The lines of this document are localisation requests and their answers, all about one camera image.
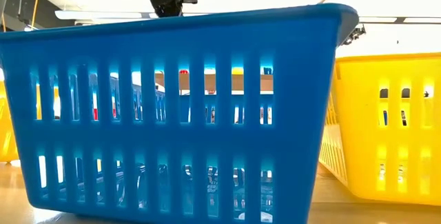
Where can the red plastic basket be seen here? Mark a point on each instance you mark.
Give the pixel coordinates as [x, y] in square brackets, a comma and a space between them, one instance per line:
[95, 114]
[183, 72]

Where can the blue plastic basket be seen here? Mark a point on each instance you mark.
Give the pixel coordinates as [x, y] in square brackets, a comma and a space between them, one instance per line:
[268, 70]
[172, 138]

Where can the yellow plastic basket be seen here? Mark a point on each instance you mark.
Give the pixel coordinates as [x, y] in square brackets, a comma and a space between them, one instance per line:
[365, 148]
[237, 71]
[7, 131]

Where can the black metal bracket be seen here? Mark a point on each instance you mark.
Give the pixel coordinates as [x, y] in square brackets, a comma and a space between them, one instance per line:
[355, 34]

